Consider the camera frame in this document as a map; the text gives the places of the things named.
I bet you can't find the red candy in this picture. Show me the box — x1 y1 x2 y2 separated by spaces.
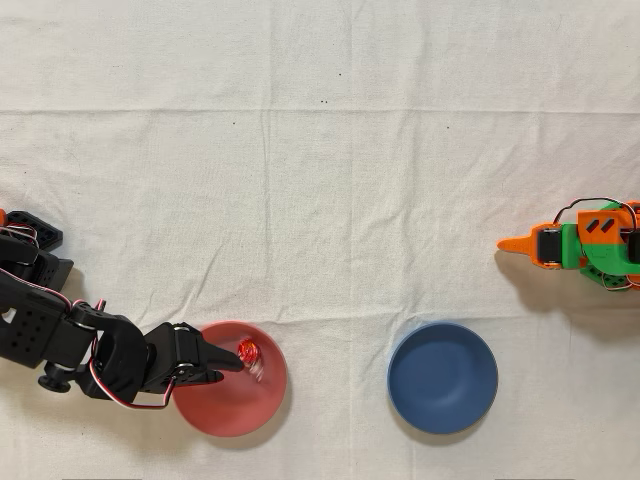
235 337 266 384

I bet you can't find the red bowl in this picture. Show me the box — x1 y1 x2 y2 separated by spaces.
169 320 290 439

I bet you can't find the blue bowl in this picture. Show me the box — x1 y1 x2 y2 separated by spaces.
386 320 500 435

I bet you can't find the white cloth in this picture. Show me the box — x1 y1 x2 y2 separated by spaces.
0 0 640 480

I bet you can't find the red white servo cable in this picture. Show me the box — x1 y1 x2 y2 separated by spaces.
87 298 177 410

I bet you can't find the thin servo cable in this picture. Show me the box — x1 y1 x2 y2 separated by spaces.
552 197 640 232

